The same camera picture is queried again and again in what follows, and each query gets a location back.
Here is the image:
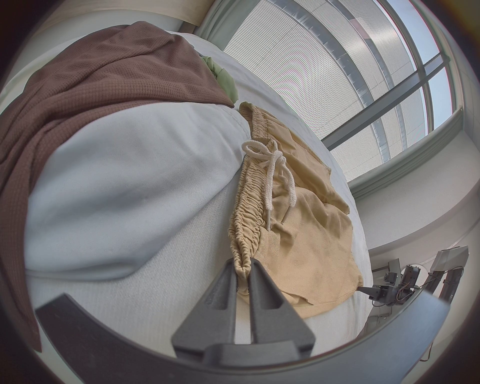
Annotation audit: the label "pale grey garment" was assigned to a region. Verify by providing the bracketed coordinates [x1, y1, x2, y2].
[23, 100, 253, 283]

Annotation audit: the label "grey-green curtain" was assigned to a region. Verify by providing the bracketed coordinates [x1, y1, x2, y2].
[349, 108, 465, 201]
[195, 0, 248, 42]

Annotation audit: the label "brown garment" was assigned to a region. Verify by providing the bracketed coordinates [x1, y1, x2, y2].
[0, 20, 236, 354]

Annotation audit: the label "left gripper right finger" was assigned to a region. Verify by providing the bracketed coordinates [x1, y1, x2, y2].
[247, 258, 316, 356]

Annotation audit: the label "green garment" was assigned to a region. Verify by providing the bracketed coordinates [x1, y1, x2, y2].
[198, 54, 239, 106]

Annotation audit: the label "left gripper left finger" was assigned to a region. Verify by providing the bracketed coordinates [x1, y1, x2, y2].
[170, 258, 240, 361]

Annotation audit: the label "tan shorts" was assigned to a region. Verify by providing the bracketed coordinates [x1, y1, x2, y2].
[226, 101, 365, 320]

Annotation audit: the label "bed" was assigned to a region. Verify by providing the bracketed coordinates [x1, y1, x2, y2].
[0, 0, 376, 362]

